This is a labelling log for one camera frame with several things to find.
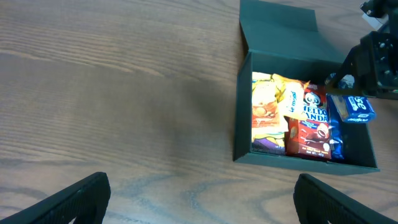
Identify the dark blue chocolate bar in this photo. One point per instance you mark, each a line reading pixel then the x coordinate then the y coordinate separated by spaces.
pixel 336 140

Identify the black gift box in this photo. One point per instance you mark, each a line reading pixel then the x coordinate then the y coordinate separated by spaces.
pixel 285 40

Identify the blue Eclipse mint box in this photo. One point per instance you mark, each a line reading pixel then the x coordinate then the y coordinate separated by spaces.
pixel 352 109

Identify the yellow green Pretz box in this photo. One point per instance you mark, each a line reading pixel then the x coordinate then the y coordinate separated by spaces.
pixel 267 143

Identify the red Hello Panda box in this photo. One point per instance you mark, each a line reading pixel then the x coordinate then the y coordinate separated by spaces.
pixel 310 137

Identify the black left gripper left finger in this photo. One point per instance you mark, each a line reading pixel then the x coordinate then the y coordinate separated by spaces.
pixel 83 202

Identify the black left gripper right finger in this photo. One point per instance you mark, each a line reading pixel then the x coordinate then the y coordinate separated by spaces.
pixel 318 203

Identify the small orange candy packet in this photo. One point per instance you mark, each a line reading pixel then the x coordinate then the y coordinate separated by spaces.
pixel 289 95

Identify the yellow orange snack packet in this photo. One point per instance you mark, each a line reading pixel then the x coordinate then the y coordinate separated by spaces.
pixel 266 116

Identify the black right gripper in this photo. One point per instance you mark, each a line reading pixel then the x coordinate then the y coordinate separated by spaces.
pixel 370 69

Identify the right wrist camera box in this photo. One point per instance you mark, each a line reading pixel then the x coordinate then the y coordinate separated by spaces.
pixel 375 13

